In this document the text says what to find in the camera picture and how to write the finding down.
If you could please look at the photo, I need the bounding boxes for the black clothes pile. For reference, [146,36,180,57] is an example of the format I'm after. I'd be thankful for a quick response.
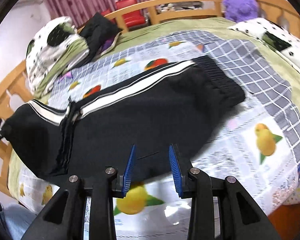
[77,12,122,67]

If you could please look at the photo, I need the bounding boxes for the white dotted pillow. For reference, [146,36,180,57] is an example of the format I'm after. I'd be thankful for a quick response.
[229,17,300,74]

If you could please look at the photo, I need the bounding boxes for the wooden bed frame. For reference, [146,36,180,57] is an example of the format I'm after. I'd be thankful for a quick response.
[0,0,300,198]

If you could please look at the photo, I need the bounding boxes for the fruit print plastic mat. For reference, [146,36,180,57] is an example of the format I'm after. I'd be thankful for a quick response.
[16,29,300,240]

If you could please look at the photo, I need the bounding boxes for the purple plush toy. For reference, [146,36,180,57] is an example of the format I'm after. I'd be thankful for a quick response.
[222,0,259,23]

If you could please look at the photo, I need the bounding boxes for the black pants with white stripes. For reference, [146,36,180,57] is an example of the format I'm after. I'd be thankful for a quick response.
[2,56,245,185]

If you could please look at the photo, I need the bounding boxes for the red chair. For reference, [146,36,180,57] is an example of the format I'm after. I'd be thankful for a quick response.
[101,9,116,24]
[115,0,147,29]

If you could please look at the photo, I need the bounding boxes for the green bed blanket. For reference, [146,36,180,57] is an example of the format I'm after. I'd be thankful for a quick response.
[7,16,300,201]

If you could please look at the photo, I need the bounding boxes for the folded white green quilt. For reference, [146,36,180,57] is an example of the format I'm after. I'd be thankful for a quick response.
[26,16,89,99]

